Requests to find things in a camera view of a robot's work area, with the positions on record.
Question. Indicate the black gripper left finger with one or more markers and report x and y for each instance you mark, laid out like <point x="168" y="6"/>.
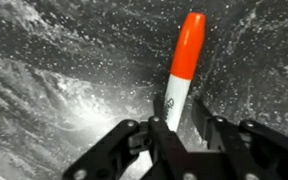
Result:
<point x="117" y="150"/>

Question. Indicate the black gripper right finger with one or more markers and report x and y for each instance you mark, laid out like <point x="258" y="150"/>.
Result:
<point x="250" y="150"/>

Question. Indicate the orange-capped white marker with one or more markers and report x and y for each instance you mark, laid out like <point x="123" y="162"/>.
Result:
<point x="187" y="50"/>

